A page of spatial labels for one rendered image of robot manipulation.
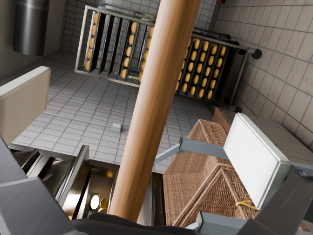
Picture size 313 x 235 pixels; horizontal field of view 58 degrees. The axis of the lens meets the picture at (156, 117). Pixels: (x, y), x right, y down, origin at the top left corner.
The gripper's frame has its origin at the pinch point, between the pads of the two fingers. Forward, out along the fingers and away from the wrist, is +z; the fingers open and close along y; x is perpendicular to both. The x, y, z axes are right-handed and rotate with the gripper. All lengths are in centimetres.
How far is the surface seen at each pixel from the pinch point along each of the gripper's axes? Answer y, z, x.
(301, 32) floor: 120, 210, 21
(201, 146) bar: 34, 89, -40
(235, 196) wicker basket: 47, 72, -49
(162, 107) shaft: 1.7, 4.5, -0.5
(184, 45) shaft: 2.2, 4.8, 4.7
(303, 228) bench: 63, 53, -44
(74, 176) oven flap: -20, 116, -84
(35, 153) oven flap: -51, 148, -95
